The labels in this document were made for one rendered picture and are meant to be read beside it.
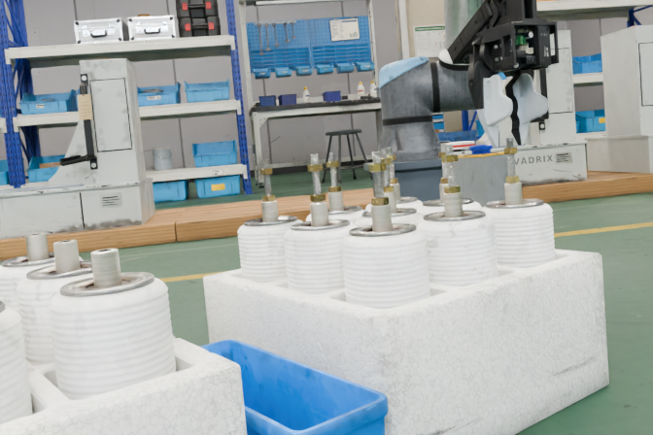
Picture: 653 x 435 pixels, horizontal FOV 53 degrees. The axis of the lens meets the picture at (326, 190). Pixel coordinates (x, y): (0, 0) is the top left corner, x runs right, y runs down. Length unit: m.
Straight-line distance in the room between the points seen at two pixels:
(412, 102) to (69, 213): 1.83
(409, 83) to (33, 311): 1.02
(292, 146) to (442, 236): 8.53
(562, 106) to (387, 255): 2.71
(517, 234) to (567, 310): 0.11
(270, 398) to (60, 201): 2.25
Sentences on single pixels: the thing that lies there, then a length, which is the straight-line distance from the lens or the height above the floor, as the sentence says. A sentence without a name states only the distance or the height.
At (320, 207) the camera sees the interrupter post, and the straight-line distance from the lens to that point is 0.82.
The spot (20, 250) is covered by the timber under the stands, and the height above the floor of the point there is 0.04.
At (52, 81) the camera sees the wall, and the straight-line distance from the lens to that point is 9.53.
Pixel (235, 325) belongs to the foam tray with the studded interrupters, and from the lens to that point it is 0.90.
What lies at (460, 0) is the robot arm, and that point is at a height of 0.62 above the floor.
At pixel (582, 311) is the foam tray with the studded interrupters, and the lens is 0.91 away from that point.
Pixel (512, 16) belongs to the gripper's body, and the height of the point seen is 0.49.
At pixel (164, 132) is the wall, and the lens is 9.26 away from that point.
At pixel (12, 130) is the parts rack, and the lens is 5.73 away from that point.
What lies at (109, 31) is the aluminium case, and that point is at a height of 1.41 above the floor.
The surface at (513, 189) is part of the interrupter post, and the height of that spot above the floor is 0.27.
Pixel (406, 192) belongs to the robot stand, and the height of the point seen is 0.23.
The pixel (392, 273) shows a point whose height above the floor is 0.21.
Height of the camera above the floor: 0.35
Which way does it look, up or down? 4 degrees down
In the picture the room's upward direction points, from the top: 5 degrees counter-clockwise
